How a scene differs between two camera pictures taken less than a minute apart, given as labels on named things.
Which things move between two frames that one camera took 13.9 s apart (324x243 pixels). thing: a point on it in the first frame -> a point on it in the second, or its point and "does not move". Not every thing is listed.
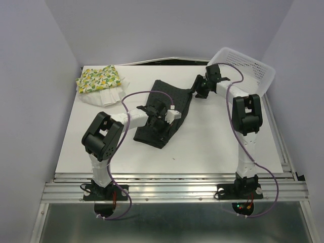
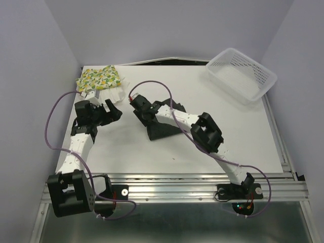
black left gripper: [162, 134] -> [113, 115]
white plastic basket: [257, 78] does not move
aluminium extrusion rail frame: [277, 187] does not move
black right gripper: [198, 80] -> [138, 114]
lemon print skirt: [90, 80] does not move
